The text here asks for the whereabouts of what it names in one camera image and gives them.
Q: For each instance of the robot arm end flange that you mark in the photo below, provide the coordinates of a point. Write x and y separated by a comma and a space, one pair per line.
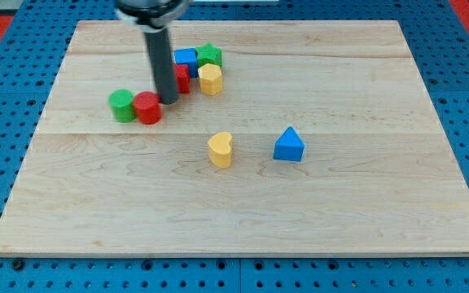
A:
151, 16

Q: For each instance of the red star block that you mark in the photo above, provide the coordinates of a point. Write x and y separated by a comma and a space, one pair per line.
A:
183, 78

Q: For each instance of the green star block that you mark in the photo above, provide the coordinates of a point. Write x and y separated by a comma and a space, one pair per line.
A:
208, 53

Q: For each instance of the yellow heart block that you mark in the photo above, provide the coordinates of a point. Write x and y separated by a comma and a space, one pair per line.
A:
220, 149

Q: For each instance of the blue triangle block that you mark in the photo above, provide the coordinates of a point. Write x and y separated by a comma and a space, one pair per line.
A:
289, 146

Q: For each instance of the yellow hexagon block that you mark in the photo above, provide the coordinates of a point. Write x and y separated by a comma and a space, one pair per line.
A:
210, 79

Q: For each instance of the red cylinder block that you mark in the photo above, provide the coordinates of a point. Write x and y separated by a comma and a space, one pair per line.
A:
147, 107

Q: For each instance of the blue cube block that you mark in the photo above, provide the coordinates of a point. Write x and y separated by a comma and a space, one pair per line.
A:
188, 57

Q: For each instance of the green cylinder block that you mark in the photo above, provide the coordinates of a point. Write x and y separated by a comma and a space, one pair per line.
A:
121, 104

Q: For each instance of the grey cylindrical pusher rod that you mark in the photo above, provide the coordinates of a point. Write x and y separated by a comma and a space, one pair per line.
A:
159, 53

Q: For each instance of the light wooden board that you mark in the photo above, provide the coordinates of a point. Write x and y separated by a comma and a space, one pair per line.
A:
377, 179

